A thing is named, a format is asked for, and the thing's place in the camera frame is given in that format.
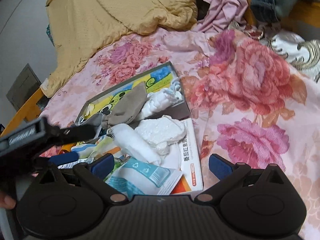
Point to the grey-brown door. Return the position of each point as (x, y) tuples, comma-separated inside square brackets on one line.
[(22, 87)]

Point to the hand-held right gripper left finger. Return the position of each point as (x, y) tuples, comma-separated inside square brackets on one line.
[(102, 165)]

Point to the blue jeans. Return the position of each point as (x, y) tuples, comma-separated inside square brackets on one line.
[(265, 2)]

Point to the teal and white plastic packet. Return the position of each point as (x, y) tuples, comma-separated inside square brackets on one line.
[(147, 170)]

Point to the teal patterned cloth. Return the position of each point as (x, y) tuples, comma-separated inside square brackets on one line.
[(50, 35)]

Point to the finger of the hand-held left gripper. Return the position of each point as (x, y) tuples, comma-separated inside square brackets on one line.
[(75, 133), (65, 158)]

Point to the striped pastel towel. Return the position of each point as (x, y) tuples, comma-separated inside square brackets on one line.
[(105, 142)]

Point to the white and orange carton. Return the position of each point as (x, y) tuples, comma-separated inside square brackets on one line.
[(192, 155)]

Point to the pink cloth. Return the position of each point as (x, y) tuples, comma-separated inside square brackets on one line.
[(225, 5)]

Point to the shallow box with frog drawing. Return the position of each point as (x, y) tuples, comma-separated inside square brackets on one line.
[(160, 77)]

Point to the person's left hand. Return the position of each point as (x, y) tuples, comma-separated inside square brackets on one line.
[(6, 201)]

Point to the yellow quilt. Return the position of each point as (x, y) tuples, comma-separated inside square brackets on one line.
[(112, 12)]

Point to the white fluffy sock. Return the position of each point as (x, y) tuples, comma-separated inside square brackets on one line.
[(160, 132)]

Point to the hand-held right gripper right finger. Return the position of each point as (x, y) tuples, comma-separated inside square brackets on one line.
[(220, 166)]

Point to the beige grey sock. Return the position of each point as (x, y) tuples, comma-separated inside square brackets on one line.
[(127, 105)]

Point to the pink floral bed sheet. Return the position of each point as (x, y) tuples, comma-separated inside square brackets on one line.
[(250, 92)]

